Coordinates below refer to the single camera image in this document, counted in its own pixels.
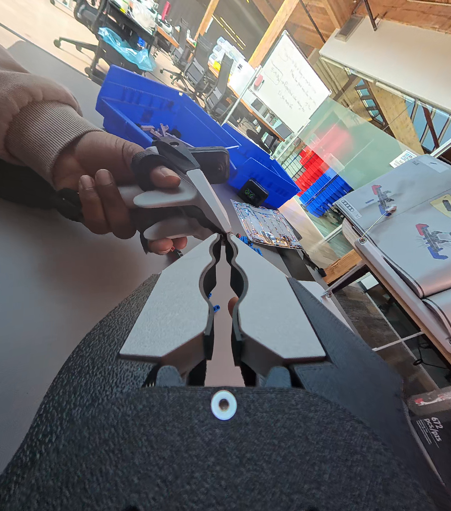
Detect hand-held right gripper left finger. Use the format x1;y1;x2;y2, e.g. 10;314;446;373
118;233;222;387

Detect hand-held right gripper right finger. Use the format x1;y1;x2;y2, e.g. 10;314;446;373
225;233;327;387

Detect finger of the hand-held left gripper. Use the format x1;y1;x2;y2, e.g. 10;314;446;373
193;207;228;236
187;168;233;235

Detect person's left forearm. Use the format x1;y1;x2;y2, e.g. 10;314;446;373
0;8;104;188

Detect grey desk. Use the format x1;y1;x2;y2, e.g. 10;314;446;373
0;40;370;508

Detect person's left hand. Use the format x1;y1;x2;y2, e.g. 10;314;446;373
51;130;189;256

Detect black timer device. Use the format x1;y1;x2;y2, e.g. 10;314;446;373
237;179;269;208

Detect blue plastic parts bin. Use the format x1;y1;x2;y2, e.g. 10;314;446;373
95;65;250;160
221;122;300;210

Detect grey toy parts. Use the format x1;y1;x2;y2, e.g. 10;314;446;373
137;123;182;140

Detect black office chair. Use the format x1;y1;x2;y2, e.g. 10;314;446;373
53;0;102;54
187;34;215;100
205;52;236;120
161;18;192;90

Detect stack of red bins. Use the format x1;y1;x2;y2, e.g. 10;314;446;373
295;146;336;192

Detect stack of clear storage boxes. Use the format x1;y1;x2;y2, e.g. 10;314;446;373
209;36;246;68

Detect whiteboard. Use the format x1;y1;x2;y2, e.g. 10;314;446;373
249;31;332;134

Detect stack of blue bins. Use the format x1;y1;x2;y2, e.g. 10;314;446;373
303;168;354;218

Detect blue plastic bag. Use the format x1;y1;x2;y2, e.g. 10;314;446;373
97;27;156;72

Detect open instruction booklet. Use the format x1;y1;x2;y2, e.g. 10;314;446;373
335;154;451;384

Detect white paper sign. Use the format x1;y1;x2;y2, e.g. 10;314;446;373
389;150;418;168

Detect dark toy car set box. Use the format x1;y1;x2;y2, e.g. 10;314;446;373
407;383;451;511

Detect dark cloth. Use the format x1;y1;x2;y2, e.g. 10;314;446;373
0;132;60;210

